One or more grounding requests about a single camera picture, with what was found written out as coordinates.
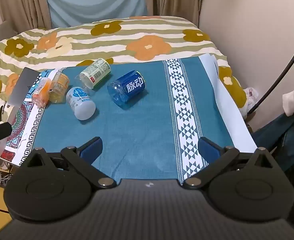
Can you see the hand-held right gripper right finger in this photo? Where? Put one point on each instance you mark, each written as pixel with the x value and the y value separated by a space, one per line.
pixel 208 149

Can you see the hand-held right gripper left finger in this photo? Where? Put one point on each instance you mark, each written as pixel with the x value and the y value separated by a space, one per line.
pixel 91 150

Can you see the mandala print mat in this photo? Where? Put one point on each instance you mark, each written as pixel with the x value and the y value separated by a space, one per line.
pixel 27 122

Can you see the teal patterned tablecloth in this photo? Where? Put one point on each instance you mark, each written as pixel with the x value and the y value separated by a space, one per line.
pixel 137 135

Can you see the silver laptop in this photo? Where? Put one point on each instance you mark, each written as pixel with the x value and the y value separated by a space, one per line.
pixel 22 86

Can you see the white blue-label bottle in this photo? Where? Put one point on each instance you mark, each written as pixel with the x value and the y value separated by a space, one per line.
pixel 80 101

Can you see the orange drink bottle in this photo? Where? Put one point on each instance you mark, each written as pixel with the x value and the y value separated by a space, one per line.
pixel 40 93

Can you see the white plastic bag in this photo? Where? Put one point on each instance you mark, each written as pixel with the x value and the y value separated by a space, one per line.
pixel 249 97

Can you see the person's jeans leg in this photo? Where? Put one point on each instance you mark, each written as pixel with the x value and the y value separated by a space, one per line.
pixel 279 140

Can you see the blue drink bottle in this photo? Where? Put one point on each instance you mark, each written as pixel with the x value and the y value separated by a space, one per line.
pixel 127 88

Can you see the floral striped blanket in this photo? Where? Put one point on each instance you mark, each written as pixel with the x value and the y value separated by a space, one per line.
pixel 147 43

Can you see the light blue curtain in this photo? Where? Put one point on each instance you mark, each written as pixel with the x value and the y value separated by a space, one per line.
pixel 94 3

